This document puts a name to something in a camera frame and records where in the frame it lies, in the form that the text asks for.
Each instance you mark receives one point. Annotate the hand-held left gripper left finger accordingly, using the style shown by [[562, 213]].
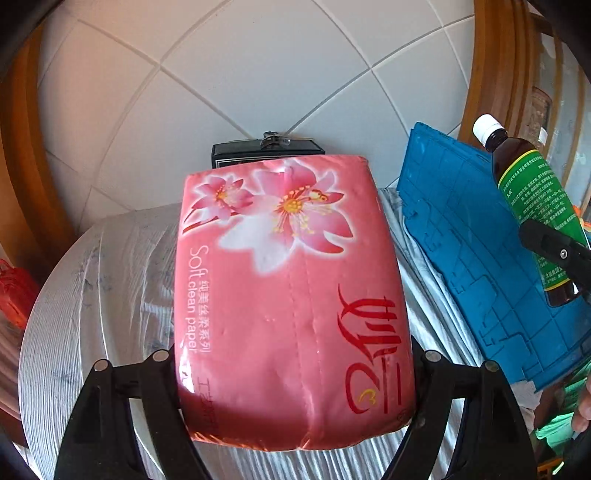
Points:
[[161, 369]]

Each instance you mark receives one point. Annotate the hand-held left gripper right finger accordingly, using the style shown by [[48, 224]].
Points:
[[429, 369]]

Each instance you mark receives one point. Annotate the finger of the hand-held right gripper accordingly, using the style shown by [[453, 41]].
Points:
[[558, 251]]

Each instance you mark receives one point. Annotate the brown bottle green label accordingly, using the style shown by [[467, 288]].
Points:
[[531, 184]]

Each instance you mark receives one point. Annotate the pink tissue paper pack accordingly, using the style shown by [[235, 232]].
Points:
[[286, 300]]

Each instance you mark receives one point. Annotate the person's right hand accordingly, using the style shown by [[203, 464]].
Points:
[[584, 408]]

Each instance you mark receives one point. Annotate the blue silicone mat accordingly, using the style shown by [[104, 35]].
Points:
[[461, 240]]

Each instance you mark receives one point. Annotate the red bag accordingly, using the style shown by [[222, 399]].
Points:
[[16, 295]]

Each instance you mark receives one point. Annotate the black framed box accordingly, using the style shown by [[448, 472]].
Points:
[[240, 154]]

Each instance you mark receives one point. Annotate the wooden cabinet frame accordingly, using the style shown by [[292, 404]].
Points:
[[498, 55]]

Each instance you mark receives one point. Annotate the curved wooden frame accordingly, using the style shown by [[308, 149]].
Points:
[[32, 161]]

